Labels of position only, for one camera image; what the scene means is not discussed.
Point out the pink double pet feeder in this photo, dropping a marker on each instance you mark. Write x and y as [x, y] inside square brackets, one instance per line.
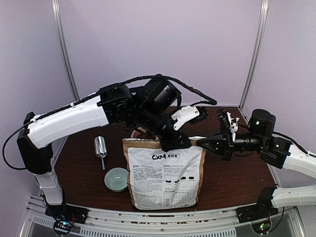
[139, 130]

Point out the brown dog food bag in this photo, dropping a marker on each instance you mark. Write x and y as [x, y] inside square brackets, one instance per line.
[159, 180]

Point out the metal food scoop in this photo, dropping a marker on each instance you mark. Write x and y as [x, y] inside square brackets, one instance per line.
[100, 149]

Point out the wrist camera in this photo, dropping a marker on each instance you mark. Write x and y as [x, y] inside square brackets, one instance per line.
[228, 124]
[191, 114]

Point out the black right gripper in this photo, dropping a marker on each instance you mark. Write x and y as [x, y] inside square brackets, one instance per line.
[221, 143]

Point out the right rear aluminium post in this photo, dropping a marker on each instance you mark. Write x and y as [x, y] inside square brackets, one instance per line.
[262, 22]

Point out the left rear aluminium post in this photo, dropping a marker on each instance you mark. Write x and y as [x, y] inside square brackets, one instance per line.
[64, 51]

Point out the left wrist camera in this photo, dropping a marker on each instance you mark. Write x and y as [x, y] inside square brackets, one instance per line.
[191, 114]

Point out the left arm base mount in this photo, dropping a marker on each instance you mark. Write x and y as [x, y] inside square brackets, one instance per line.
[68, 213]

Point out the right circuit board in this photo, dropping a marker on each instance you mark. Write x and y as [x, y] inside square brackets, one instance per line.
[262, 227]

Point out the left circuit board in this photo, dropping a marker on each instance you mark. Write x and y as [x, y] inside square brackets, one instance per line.
[62, 227]

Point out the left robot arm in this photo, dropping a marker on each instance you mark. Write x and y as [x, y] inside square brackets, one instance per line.
[142, 106]

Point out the brown kibble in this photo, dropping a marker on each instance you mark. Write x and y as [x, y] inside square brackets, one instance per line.
[146, 136]

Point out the circuit board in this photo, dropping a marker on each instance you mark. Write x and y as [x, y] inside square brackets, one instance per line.
[262, 227]
[62, 227]

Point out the light green ceramic bowl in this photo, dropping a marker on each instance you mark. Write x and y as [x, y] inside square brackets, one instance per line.
[116, 179]

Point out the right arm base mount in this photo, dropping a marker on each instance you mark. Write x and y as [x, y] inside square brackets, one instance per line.
[255, 212]

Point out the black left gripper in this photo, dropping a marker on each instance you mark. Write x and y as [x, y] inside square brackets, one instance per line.
[170, 144]

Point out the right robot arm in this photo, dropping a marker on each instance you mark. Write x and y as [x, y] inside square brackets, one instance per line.
[274, 148]

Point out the aluminium post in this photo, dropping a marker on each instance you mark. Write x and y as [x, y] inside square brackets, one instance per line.
[262, 22]
[64, 51]

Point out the front aluminium table rail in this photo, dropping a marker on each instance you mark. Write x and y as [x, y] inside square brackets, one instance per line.
[209, 223]

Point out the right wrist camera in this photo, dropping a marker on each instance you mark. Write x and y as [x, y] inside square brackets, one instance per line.
[228, 124]

